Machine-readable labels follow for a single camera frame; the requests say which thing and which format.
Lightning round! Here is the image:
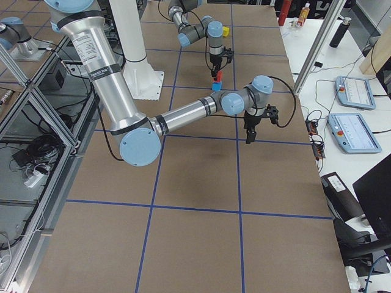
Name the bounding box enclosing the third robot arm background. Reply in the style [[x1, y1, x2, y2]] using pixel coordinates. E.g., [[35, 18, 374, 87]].
[[1, 16, 46, 62]]

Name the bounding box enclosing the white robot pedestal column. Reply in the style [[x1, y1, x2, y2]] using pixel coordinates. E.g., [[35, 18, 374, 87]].
[[109, 0, 164, 101]]

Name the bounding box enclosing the white power strip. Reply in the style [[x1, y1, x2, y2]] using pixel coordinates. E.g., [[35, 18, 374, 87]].
[[24, 170, 44, 188]]

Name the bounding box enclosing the far blue teach pendant tablet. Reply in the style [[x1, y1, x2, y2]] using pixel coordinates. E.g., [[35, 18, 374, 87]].
[[335, 76, 376, 110]]

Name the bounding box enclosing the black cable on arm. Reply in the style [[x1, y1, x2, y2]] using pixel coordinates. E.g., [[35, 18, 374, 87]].
[[268, 76, 297, 128]]

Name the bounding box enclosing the black water bottle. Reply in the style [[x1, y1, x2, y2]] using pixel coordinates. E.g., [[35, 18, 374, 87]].
[[329, 17, 351, 48]]

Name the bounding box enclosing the red cylinder bottle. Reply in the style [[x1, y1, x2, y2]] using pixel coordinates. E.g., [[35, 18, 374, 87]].
[[278, 0, 291, 26]]

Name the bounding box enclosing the near blue teach pendant tablet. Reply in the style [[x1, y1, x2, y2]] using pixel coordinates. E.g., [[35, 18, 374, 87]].
[[327, 113, 382, 154]]

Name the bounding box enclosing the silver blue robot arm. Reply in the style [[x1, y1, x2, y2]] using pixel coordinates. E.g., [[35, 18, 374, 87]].
[[168, 1, 234, 84], [47, 1, 278, 167]]

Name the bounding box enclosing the orange drink bottle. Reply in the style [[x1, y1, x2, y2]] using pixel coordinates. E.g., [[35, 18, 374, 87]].
[[297, 2, 310, 27]]

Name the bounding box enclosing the orange circuit board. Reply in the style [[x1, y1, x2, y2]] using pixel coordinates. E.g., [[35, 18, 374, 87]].
[[305, 120, 318, 136]]

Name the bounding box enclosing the aluminium frame post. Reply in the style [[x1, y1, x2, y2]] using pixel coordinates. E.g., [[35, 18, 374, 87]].
[[293, 0, 345, 96]]

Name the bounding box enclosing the blue teach pendant tablet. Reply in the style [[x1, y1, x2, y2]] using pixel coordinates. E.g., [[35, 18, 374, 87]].
[[335, 76, 376, 110], [327, 113, 382, 154]]

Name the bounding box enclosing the black computer monitor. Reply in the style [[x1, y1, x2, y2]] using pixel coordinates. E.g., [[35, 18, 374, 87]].
[[353, 155, 390, 238]]

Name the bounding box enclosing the brown black box device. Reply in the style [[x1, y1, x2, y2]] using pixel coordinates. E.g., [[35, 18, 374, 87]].
[[321, 172, 364, 222]]

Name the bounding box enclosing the red cube block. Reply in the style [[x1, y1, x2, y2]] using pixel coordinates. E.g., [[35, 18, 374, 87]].
[[213, 71, 222, 83]]

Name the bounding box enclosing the yellow cube block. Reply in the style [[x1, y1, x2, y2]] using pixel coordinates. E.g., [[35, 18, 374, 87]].
[[222, 26, 230, 37]]

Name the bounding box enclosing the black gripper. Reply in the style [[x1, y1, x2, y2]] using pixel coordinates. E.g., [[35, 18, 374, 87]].
[[209, 46, 234, 78], [244, 104, 279, 143]]

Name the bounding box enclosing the blue cube block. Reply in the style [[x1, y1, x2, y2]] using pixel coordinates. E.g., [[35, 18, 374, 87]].
[[211, 81, 222, 91]]

